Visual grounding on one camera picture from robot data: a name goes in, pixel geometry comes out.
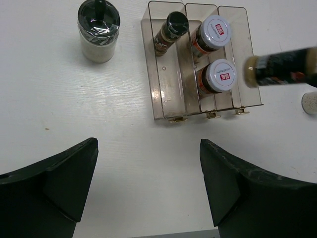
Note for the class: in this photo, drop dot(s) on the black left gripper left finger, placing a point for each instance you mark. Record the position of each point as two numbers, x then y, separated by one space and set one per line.
47 199

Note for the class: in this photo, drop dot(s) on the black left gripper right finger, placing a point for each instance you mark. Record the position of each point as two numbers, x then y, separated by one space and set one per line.
247 201

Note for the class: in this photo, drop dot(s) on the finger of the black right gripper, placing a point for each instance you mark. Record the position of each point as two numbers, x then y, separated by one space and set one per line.
312 80

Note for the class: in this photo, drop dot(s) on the small black-cap spice bottle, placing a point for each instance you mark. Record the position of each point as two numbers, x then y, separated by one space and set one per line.
283 68

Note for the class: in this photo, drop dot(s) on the white salt shaker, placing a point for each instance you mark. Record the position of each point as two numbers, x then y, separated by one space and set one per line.
98 23
309 103

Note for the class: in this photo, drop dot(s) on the brown jar white lid front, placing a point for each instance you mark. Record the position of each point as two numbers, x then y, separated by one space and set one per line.
217 77

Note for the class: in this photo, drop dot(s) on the brown jar white lid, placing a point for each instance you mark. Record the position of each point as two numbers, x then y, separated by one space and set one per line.
217 77
211 35

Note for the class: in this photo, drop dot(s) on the middle clear organizer bin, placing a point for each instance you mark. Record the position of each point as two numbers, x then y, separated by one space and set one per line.
196 14

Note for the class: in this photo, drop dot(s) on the left clear organizer bin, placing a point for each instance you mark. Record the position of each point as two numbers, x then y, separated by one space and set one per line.
168 74

